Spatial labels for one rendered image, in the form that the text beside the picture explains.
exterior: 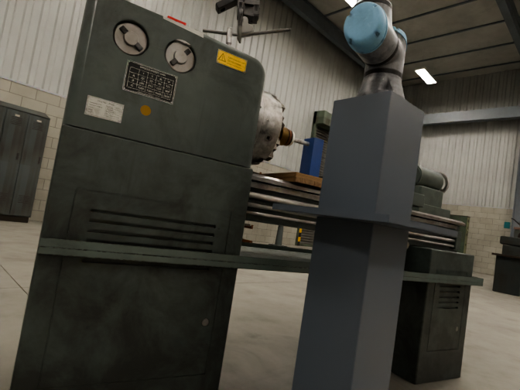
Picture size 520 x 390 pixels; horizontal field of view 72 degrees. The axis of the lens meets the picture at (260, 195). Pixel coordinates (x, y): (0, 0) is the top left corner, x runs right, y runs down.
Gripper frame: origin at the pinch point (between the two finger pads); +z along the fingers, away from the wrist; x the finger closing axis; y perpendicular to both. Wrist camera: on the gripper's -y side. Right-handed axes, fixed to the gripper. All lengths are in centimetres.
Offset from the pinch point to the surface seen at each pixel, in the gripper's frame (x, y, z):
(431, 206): 57, 117, 56
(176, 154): -19, -18, 49
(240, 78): -12.6, 0.7, 20.2
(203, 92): -17.3, -11.4, 27.8
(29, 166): 522, -319, -3
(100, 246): -29, -36, 77
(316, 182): 13, 36, 51
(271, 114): 5.1, 14.6, 26.6
